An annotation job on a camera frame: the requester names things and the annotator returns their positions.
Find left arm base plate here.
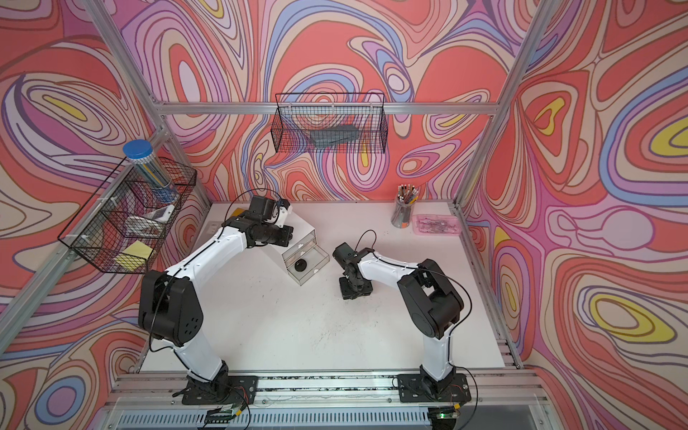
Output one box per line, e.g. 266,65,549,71
182,376,259,406

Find black earphone case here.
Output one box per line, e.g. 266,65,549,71
294,259,307,272

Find yellow sticky notes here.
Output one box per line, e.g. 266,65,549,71
115,240,153,272

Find black wire basket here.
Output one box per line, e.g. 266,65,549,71
271,91,389,154
58,158,197,274

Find mesh pen holder cup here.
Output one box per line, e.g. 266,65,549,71
391,185,419,229

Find white drawer cabinet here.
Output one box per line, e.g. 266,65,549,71
263,213,317,271

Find pink transparent pencil case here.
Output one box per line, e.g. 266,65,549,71
412,214,462,237

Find dark object in back basket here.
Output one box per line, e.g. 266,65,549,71
309,125,360,148

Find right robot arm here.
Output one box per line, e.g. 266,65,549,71
333,243,465,402

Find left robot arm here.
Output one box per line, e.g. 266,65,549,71
138,217,293,404

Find white item in left basket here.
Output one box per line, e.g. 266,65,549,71
143,204,175,223

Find clear bottom drawer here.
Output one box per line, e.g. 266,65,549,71
285,245,330,286

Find black wire basket left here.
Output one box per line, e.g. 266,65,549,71
58,158,197,274

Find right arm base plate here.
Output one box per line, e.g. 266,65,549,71
394,373,472,405

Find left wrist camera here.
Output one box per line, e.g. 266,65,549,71
247,196,291,228

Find black wire basket back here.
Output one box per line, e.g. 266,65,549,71
271,91,389,154

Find blue lid pencil jar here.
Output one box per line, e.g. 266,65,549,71
123,140,179,204

